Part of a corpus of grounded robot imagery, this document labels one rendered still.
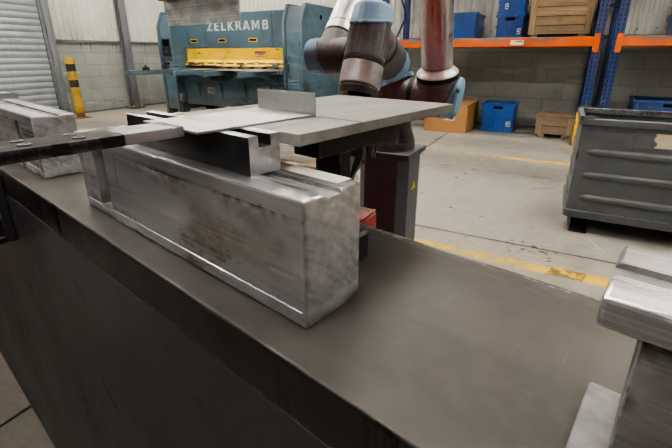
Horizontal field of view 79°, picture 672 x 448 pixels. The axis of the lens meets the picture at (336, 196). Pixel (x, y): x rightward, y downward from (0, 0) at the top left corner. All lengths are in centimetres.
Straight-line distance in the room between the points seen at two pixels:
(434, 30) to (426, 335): 95
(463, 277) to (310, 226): 16
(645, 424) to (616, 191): 271
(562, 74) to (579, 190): 412
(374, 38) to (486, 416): 62
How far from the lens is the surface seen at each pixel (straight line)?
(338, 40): 90
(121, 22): 948
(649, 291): 20
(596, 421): 26
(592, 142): 284
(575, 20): 629
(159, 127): 34
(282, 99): 44
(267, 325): 31
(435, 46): 117
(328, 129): 34
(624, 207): 294
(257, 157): 32
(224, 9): 34
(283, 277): 30
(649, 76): 695
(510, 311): 34
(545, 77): 688
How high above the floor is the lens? 106
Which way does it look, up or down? 19 degrees down
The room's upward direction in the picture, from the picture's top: straight up
